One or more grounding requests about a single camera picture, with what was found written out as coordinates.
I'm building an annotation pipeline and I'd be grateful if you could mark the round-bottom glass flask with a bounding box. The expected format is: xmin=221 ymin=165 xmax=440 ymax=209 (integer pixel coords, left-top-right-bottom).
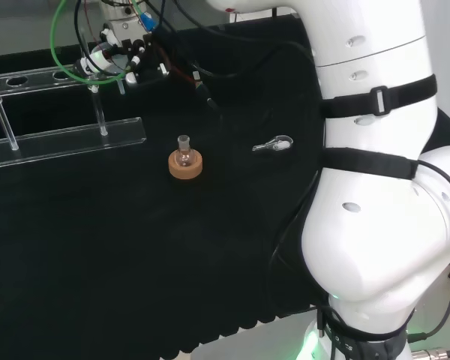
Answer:
xmin=175 ymin=134 xmax=194 ymax=168

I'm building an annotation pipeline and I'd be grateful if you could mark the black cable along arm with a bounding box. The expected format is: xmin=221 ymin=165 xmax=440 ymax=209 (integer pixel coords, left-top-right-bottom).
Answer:
xmin=268 ymin=168 xmax=328 ymax=312

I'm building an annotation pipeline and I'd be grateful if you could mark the black bench cloth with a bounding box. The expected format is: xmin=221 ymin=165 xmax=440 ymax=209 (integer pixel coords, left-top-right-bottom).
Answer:
xmin=0 ymin=16 xmax=450 ymax=356

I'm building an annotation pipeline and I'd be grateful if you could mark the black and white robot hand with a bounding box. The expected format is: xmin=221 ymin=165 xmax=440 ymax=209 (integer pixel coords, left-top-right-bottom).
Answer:
xmin=73 ymin=25 xmax=171 ymax=89

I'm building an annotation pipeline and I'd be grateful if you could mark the clear acrylic funnel stand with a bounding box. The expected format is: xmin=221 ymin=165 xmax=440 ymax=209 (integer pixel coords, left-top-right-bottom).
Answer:
xmin=0 ymin=61 xmax=148 ymax=170

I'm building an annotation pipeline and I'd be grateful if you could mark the green cable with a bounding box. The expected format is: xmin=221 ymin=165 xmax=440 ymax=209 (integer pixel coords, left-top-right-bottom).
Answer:
xmin=50 ymin=0 xmax=137 ymax=86

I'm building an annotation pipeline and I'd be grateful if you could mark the grey cable with plug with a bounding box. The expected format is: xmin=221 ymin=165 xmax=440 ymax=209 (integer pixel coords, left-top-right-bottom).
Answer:
xmin=407 ymin=253 xmax=450 ymax=343

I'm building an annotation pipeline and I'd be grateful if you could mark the cork ring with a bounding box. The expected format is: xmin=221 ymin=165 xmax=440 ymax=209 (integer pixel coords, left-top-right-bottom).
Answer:
xmin=167 ymin=148 xmax=205 ymax=181

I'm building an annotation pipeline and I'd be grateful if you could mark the clear plastic funnel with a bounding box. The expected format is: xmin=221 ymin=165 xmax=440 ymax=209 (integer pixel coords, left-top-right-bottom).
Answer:
xmin=89 ymin=42 xmax=131 ymax=95

